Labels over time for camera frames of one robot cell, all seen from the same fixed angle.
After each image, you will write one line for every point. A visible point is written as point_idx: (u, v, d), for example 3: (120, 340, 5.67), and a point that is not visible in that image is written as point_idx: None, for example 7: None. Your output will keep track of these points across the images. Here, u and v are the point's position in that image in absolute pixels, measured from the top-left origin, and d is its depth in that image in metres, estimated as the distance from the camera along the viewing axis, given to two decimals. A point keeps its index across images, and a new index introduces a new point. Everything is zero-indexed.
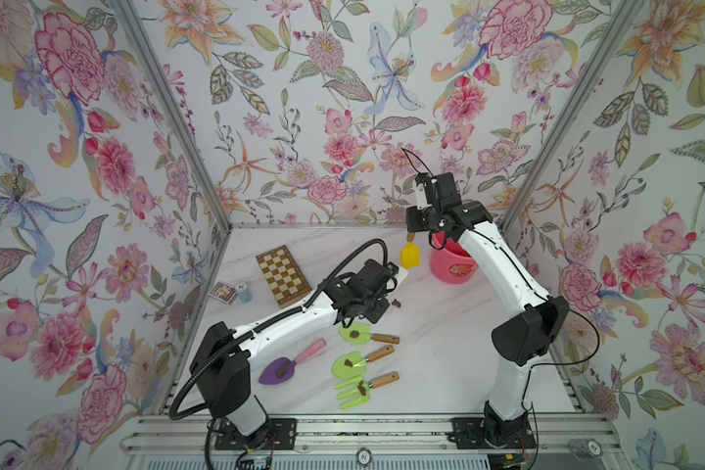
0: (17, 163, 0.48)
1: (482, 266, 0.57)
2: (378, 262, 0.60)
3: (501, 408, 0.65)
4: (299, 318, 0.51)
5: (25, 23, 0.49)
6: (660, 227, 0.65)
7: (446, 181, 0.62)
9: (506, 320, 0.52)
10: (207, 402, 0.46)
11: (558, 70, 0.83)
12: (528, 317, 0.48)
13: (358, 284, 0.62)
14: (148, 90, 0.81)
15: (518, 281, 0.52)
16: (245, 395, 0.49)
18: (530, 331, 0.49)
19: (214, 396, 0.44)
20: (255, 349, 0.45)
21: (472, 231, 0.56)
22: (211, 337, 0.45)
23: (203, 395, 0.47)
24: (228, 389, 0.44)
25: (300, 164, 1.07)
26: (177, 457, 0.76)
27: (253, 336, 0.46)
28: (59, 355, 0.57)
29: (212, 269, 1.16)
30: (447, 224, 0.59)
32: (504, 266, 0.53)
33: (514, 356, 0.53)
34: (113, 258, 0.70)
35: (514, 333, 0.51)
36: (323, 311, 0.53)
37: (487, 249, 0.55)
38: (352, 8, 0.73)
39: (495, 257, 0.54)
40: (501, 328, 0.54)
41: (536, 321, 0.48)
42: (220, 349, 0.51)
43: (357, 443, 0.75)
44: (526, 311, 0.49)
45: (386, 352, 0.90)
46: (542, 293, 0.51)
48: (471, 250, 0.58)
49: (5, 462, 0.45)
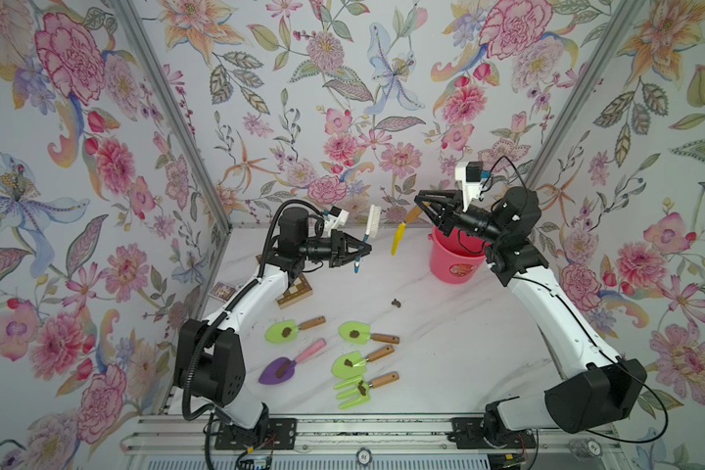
0: (17, 163, 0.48)
1: (538, 316, 0.50)
2: (285, 219, 0.61)
3: (508, 418, 0.64)
4: (258, 289, 0.54)
5: (25, 23, 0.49)
6: (660, 227, 0.65)
7: (529, 221, 0.51)
9: (565, 381, 0.44)
10: (211, 397, 0.46)
11: (559, 70, 0.83)
12: (591, 380, 0.41)
13: (288, 244, 0.66)
14: (148, 90, 0.81)
15: (579, 336, 0.45)
16: (243, 374, 0.51)
18: (593, 398, 0.42)
19: (217, 382, 0.45)
20: (236, 324, 0.48)
21: (523, 276, 0.52)
22: (182, 336, 0.46)
23: (206, 396, 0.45)
24: (229, 367, 0.46)
25: (300, 164, 1.07)
26: (175, 457, 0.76)
27: (227, 315, 0.49)
28: (59, 355, 0.57)
29: (212, 269, 1.16)
30: (496, 264, 0.56)
32: (562, 316, 0.47)
33: (572, 426, 0.44)
34: (113, 258, 0.70)
35: (573, 396, 0.43)
36: (277, 276, 0.58)
37: (540, 296, 0.50)
38: (352, 8, 0.73)
39: (552, 305, 0.48)
40: (556, 389, 0.46)
41: (602, 385, 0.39)
42: (199, 344, 0.50)
43: (357, 443, 0.75)
44: (589, 371, 0.41)
45: (386, 352, 0.90)
46: (611, 353, 0.43)
48: (523, 297, 0.53)
49: (5, 462, 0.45)
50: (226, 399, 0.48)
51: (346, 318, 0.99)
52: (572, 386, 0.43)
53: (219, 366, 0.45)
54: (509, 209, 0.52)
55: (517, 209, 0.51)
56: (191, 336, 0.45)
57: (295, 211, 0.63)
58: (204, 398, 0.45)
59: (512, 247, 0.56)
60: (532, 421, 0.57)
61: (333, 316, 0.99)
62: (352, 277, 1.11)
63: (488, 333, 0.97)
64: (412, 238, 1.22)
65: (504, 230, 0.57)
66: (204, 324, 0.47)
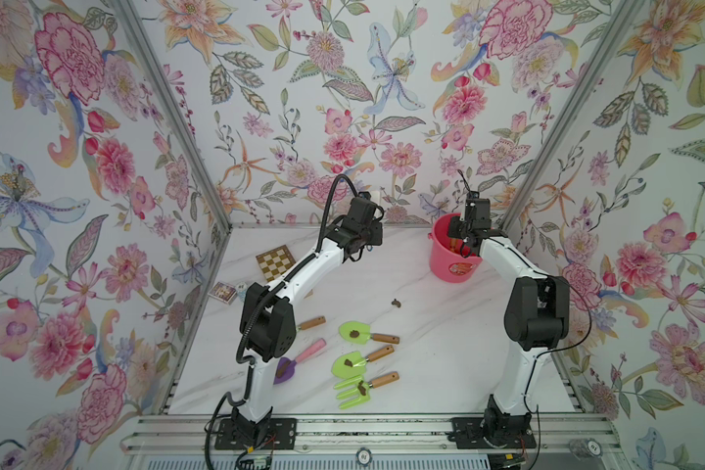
0: (17, 163, 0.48)
1: (497, 266, 0.67)
2: (360, 199, 0.67)
3: (502, 399, 0.66)
4: (314, 263, 0.59)
5: (25, 23, 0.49)
6: (660, 227, 0.65)
7: (485, 207, 0.77)
9: (509, 296, 0.58)
10: (266, 349, 0.55)
11: (558, 70, 0.83)
12: (523, 283, 0.55)
13: (352, 223, 0.70)
14: (148, 90, 0.81)
15: (521, 266, 0.60)
16: (295, 334, 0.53)
18: (526, 298, 0.55)
19: (271, 340, 0.54)
20: (292, 294, 0.54)
21: (489, 238, 0.70)
22: (249, 295, 0.53)
23: (261, 347, 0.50)
24: (283, 329, 0.53)
25: (300, 164, 1.07)
26: (176, 457, 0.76)
27: (285, 284, 0.55)
28: (59, 355, 0.57)
29: (213, 269, 1.16)
30: (469, 242, 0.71)
32: (509, 256, 0.64)
33: (520, 337, 0.57)
34: (113, 258, 0.70)
35: (515, 305, 0.56)
36: (334, 252, 0.62)
37: (497, 250, 0.67)
38: (352, 8, 0.73)
39: (503, 252, 0.65)
40: (506, 306, 0.59)
41: (532, 287, 0.55)
42: (260, 303, 0.58)
43: (357, 443, 0.75)
44: (523, 279, 0.55)
45: (386, 352, 0.90)
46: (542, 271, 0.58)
48: (488, 256, 0.71)
49: (4, 462, 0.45)
50: (277, 352, 0.56)
51: (346, 318, 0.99)
52: (514, 298, 0.56)
53: (275, 326, 0.52)
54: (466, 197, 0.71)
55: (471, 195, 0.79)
56: (254, 297, 0.53)
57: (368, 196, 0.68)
58: (260, 348, 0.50)
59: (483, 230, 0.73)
60: (517, 387, 0.63)
61: (333, 316, 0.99)
62: (352, 277, 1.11)
63: (488, 333, 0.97)
64: (411, 239, 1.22)
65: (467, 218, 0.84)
66: (266, 288, 0.54)
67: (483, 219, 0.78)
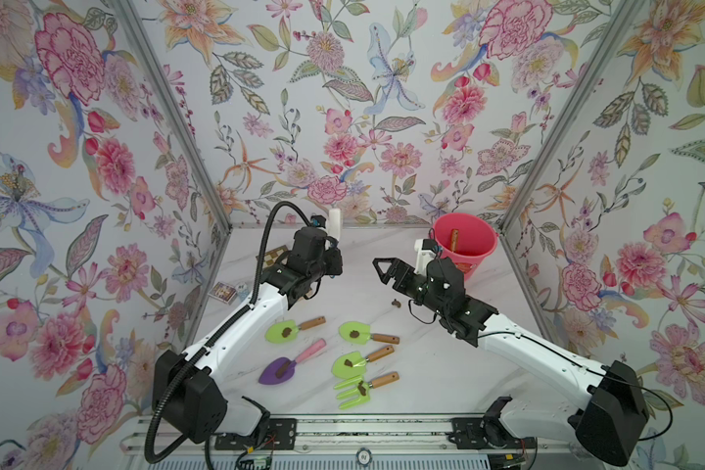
0: (17, 163, 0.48)
1: (518, 360, 0.52)
2: (305, 236, 0.57)
3: (514, 428, 0.64)
4: (250, 315, 0.49)
5: (25, 24, 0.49)
6: (660, 227, 0.65)
7: (457, 282, 0.56)
9: (585, 416, 0.43)
10: (185, 428, 0.43)
11: (558, 70, 0.83)
12: (600, 401, 0.41)
13: (299, 260, 0.60)
14: (148, 90, 0.81)
15: (565, 365, 0.46)
16: (223, 408, 0.48)
18: (614, 419, 0.41)
19: (191, 422, 0.42)
20: (214, 361, 0.43)
21: (489, 333, 0.54)
22: (160, 367, 0.42)
23: (178, 426, 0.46)
24: (203, 410, 0.42)
25: (300, 164, 1.07)
26: (176, 457, 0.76)
27: (207, 352, 0.44)
28: (59, 355, 0.57)
29: (212, 269, 1.16)
30: (458, 331, 0.58)
32: (539, 352, 0.49)
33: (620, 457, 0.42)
34: (113, 258, 0.70)
35: (597, 424, 0.42)
36: (272, 301, 0.52)
37: (510, 342, 0.52)
38: (352, 8, 0.73)
39: (523, 348, 0.50)
40: (586, 427, 0.44)
41: (611, 401, 0.41)
42: (177, 376, 0.47)
43: (357, 443, 0.75)
44: (596, 396, 0.41)
45: (386, 352, 0.90)
46: (596, 367, 0.45)
48: (496, 348, 0.55)
49: (4, 462, 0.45)
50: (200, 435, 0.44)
51: (346, 318, 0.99)
52: (592, 418, 0.42)
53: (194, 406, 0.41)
54: (438, 280, 0.58)
55: (444, 277, 0.57)
56: (166, 369, 0.42)
57: (312, 231, 0.58)
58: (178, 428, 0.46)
59: (460, 311, 0.59)
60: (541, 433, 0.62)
61: (333, 316, 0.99)
62: (352, 277, 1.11)
63: None
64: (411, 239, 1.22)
65: (444, 300, 0.61)
66: (182, 356, 0.43)
67: (457, 294, 0.59)
